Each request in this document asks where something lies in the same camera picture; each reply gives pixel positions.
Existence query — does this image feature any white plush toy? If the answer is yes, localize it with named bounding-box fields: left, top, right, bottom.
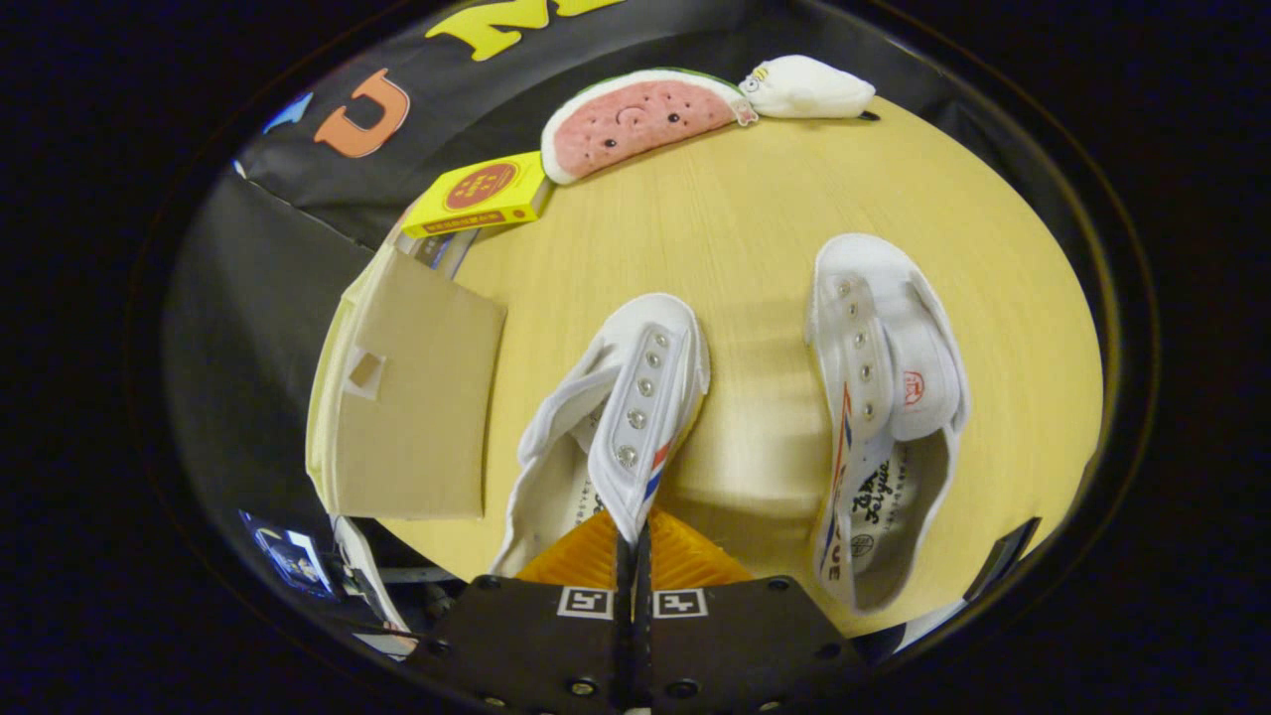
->
left=740, top=55, right=878, bottom=120

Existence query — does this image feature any beige storage box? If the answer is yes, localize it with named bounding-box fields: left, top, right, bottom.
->
left=306, top=238, right=507, bottom=522

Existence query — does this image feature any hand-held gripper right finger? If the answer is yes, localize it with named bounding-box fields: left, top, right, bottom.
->
left=635, top=508, right=865, bottom=715

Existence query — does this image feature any white canvas shoe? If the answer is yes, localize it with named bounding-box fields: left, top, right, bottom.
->
left=489, top=293, right=711, bottom=579
left=804, top=233, right=972, bottom=614

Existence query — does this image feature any watermelon slice plush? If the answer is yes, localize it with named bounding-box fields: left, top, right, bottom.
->
left=540, top=68, right=758, bottom=186

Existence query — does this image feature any yellow book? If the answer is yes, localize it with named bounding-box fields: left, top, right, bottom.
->
left=402, top=151, right=554, bottom=239

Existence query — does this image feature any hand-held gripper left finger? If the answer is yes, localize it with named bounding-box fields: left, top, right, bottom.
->
left=402, top=508, right=636, bottom=715

